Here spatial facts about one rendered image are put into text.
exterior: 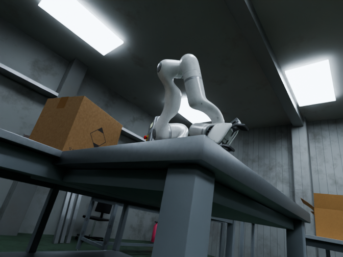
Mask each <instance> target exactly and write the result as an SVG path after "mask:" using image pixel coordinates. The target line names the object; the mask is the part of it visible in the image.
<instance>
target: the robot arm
mask: <svg viewBox="0 0 343 257"><path fill-rule="evenodd" d="M157 75H158V77H159V79H160V80H161V82H162V83H163V85H164V88H165V100H164V108H163V111H162V113H161V115H160V117H159V119H158V120H157V122H156V123H155V125H154V127H153V130H152V136H153V139H154V140H162V139H171V138H179V137H188V128H187V127H186V126H185V125H184V124H181V123H169V121H170V120H171V119H172V118H173V117H174V116H175V115H176V114H177V113H178V111H179V109H180V105H181V98H182V94H181V91H180V89H179V88H178V87H177V86H176V85H175V83H174V78H179V79H184V85H185V90H186V95H187V100H188V104H189V106H190V107H191V108H192V109H195V110H198V111H201V112H203V113H205V114H206V115H207V116H208V117H209V118H210V120H211V122H212V124H207V123H194V124H192V125H191V126H190V128H189V135H190V136H196V135H206V136H207V137H209V138H210V139H211V140H213V141H214V142H215V143H217V144H218V145H219V146H221V147H222V148H223V149H225V150H226V151H229V152H230V151H232V152H234V151H235V149H233V148H232V147H231V146H230V144H231V143H232V141H233V140H234V138H235V137H236V135H237V133H238V130H241V131H249V129H248V128H247V126H246V125H245V124H241V122H240V121H239V119H238V118H235V119H234V120H233V121H232V122H230V123H225V122H224V118H223V116H222V113H221V112H220V110H219V109H218V108H217V107H216V106H215V105H214V104H213V103H211V102H210V101H209V100H207V98H206V96H205V91H204V86H203V80H202V76H201V71H200V66H199V62H198V60H197V58H196V57H195V56H194V55H192V54H185V55H184V56H183V57H182V58H181V59H180V61H179V60H169V59H166V60H162V61H161V62H160V63H159V64H158V67H157ZM235 126H237V128H235Z"/></svg>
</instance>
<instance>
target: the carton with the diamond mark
mask: <svg viewBox="0 0 343 257"><path fill-rule="evenodd" d="M122 127H123V125H121V124H120V123H119V122H118V121H116V120H115V119H114V118H112V117H111V116H110V115H109V114H107V113H106V112H105V111H103V110H102V109H101V108H100V107H98V106H97V105H96V104H94V103H93V102H92V101H91V100H89V99H88V98H87V97H85V96H73V97H69V96H68V97H61V98H48V99H47V101H46V103H45V106H44V108H43V110H42V112H41V114H40V116H39V118H38V120H37V122H36V124H35V126H34V128H33V130H32V133H31V135H30V137H29V139H31V140H34V141H36V142H39V143H42V144H45V145H47V146H50V147H53V148H55V149H58V150H61V151H68V150H77V149H86V148H94V147H102V146H111V145H117V144H118V140H119V137H120V134H121V130H122Z"/></svg>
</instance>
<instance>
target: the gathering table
mask: <svg viewBox="0 0 343 257"><path fill-rule="evenodd" d="M222 228H223V223H221V228H220V241H219V254H218V257H220V254H221V241H222ZM243 241H244V222H242V221H241V226H240V249H239V257H243ZM254 245H255V224H253V223H252V239H251V257H254Z"/></svg>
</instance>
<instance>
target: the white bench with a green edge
mask: <svg viewBox="0 0 343 257"><path fill-rule="evenodd" d="M95 201H96V202H101V203H106V204H111V205H113V208H112V212H111V216H110V219H109V223H108V227H107V230H106V234H105V238H104V241H103V242H102V241H92V240H90V239H87V238H85V237H84V235H85V232H86V228H87V225H88V222H89V219H90V215H91V212H92V209H93V206H94V203H95ZM118 206H120V207H123V206H124V204H123V203H118V202H113V201H108V200H104V199H99V198H94V197H92V198H91V201H90V204H89V207H88V211H87V214H86V217H85V220H84V223H83V226H82V229H81V233H80V236H79V239H78V242H77V245H76V249H77V250H78V249H80V248H81V245H82V242H83V241H84V242H87V243H89V244H91V245H93V246H95V247H97V248H100V249H101V250H107V247H108V245H113V244H114V242H109V239H110V236H111V232H112V228H113V224H114V220H115V216H116V212H117V209H118ZM130 208H131V209H136V210H141V211H146V212H151V213H156V214H159V213H160V211H159V210H154V209H148V208H143V207H137V206H134V205H130ZM120 245H121V246H147V247H153V245H154V244H144V243H123V242H121V244H120ZM77 250H76V251H77Z"/></svg>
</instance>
